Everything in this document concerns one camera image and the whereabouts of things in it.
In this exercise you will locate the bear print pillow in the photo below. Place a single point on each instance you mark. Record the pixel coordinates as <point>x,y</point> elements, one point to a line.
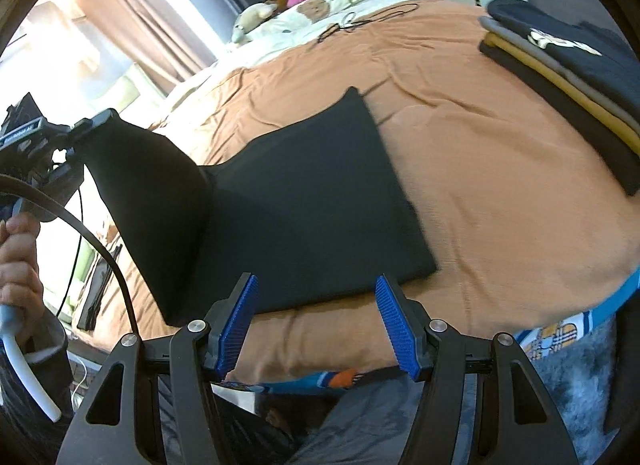
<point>312,9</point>

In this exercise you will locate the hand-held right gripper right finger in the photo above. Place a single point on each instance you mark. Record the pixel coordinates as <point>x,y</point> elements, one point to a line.
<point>400,330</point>

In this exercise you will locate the stack of folded clothes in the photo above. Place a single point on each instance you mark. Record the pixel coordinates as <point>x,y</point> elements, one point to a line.
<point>550,100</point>

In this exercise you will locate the black printed folded garment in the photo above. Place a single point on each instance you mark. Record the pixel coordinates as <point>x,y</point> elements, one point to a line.
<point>600,75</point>

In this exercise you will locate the cream bed sheet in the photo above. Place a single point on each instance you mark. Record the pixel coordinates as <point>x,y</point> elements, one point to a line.
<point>260,47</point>

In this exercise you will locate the blue patterned bed sheet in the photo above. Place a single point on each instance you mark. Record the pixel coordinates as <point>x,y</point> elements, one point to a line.
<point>560,335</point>

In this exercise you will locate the person's left hand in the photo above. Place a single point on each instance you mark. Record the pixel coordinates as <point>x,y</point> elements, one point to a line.
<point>20,265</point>

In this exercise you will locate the yellow folded garment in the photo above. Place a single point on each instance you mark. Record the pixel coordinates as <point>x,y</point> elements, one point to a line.
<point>550,76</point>

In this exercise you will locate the black flat object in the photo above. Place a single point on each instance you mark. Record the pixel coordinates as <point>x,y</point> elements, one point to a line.
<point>97,290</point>

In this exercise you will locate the grey folded garment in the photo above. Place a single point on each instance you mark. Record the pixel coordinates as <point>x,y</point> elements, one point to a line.
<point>550,63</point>

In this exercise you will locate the orange blanket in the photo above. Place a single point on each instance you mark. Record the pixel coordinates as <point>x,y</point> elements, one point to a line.
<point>475,170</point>

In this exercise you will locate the pink curtain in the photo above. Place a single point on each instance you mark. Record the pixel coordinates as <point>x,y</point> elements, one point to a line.
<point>150,10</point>

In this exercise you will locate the grey fluffy rug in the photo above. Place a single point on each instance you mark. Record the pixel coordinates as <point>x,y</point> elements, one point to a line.
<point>565,395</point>

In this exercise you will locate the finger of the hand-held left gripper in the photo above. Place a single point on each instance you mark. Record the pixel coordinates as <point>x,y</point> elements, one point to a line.
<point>95,122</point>

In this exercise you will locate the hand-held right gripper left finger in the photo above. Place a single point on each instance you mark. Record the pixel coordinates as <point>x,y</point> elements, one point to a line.
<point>235,325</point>

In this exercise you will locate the person's left forearm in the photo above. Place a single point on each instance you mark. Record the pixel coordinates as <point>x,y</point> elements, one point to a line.
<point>50,340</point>

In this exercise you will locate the beige plush toy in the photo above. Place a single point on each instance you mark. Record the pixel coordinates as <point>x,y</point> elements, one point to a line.
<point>252,17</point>

